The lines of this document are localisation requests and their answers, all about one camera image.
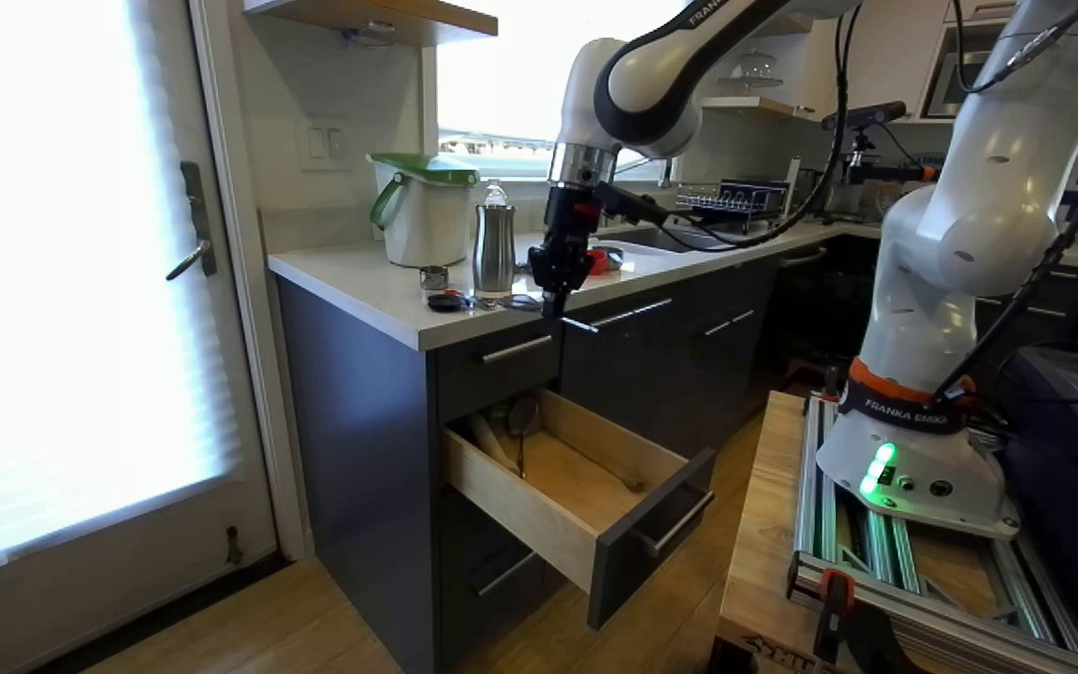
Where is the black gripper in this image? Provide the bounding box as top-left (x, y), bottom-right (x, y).
top-left (523, 183), bottom-right (608, 332)

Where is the open wooden drawer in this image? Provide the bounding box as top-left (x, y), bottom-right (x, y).
top-left (442, 385), bottom-right (718, 628)

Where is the stainless steel pitcher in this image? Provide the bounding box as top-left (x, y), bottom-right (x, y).
top-left (468, 200), bottom-right (519, 305)

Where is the dark metal kitchen utensil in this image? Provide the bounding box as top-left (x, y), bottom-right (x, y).
top-left (499, 393), bottom-right (545, 473)

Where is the black dish rack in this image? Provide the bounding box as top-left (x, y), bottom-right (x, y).
top-left (684, 176), bottom-right (794, 235)

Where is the kitchen window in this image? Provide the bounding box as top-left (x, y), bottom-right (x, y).
top-left (433, 0), bottom-right (708, 181)

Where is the dark grey kitchen cabinet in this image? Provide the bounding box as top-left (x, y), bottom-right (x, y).
top-left (268, 216), bottom-right (846, 674)

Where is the wooden platform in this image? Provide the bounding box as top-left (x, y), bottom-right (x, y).
top-left (711, 385), bottom-right (846, 674)

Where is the red black clamp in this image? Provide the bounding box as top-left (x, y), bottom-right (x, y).
top-left (809, 566), bottom-right (898, 674)

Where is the stainless steel microwave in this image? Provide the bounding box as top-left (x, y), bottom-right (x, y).
top-left (922, 18), bottom-right (1006, 124)

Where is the white glass door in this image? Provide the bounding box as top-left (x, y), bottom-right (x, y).
top-left (0, 0), bottom-right (287, 674)

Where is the dark blue box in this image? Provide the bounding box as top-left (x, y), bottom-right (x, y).
top-left (996, 345), bottom-right (1078, 651)

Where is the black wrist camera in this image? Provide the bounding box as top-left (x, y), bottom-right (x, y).
top-left (597, 183), bottom-right (696, 255)

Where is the white wall switch plate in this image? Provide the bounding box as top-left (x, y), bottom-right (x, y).
top-left (298, 115), bottom-right (354, 171)

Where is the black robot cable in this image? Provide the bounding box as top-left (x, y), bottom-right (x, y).
top-left (609, 0), bottom-right (869, 252)

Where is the wooden wall shelf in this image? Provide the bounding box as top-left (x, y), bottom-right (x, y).
top-left (238, 0), bottom-right (503, 53)

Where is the black camera on stand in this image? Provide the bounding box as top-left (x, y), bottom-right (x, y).
top-left (817, 98), bottom-right (945, 196)

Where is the metal door handle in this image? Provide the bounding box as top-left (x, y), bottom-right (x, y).
top-left (161, 158), bottom-right (221, 284)

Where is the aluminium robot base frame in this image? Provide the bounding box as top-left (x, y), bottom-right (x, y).
top-left (786, 388), bottom-right (1078, 674)

